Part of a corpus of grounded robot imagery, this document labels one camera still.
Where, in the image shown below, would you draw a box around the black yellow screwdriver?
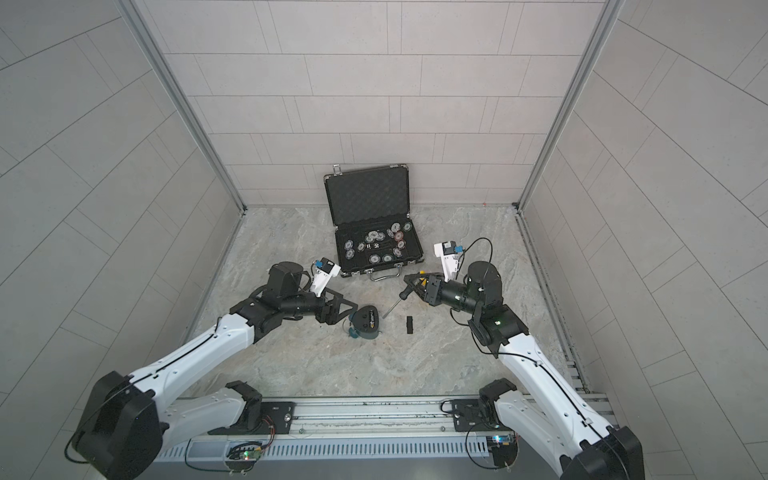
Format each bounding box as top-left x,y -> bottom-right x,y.
381,293 -> 405,319

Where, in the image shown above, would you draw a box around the teal alarm clock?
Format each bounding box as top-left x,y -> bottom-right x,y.
347,305 -> 380,340

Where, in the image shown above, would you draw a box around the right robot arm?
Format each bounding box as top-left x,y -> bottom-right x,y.
400,261 -> 645,479

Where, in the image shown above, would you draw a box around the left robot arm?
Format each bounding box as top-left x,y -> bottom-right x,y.
64,258 -> 357,479

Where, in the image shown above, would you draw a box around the black aluminium case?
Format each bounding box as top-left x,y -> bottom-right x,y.
323,164 -> 424,277

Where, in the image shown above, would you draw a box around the left circuit board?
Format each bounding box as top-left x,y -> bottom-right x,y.
226,441 -> 264,463

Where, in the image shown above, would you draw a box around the circuit board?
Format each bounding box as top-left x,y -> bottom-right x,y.
486,435 -> 519,469
226,441 -> 264,463

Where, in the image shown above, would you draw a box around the right circuit board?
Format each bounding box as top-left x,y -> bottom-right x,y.
486,435 -> 519,469

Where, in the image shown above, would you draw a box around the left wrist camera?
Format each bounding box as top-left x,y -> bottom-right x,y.
310,257 -> 341,297

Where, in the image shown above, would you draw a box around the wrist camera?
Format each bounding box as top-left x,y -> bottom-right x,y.
434,240 -> 464,281
310,257 -> 341,297

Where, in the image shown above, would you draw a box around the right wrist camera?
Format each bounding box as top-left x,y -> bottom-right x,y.
434,240 -> 464,281

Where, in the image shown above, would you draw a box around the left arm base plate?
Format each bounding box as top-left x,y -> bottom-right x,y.
227,401 -> 296,435

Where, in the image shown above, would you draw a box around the aluminium rail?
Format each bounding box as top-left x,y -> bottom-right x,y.
137,392 -> 619,445

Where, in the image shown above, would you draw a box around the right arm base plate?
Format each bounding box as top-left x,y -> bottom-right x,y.
440,398 -> 511,433

